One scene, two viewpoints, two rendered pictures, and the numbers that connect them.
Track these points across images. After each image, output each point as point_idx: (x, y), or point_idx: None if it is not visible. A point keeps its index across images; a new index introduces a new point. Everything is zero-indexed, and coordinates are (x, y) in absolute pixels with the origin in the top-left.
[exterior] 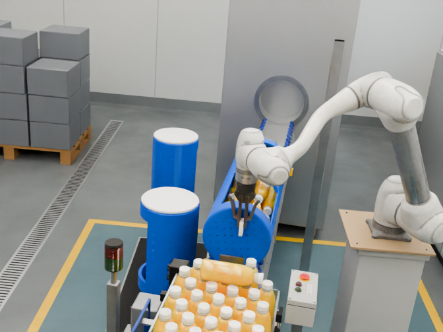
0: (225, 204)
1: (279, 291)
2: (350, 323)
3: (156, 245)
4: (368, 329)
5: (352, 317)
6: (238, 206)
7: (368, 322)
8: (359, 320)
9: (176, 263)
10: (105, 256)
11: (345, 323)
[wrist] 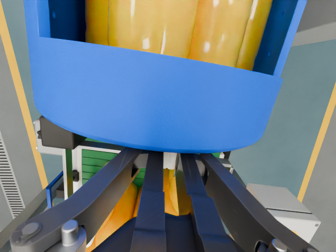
0: (61, 78)
1: (232, 169)
2: (306, 31)
3: None
4: (323, 33)
5: (314, 29)
6: (141, 138)
7: (330, 31)
8: (321, 30)
9: (50, 136)
10: None
11: (300, 26)
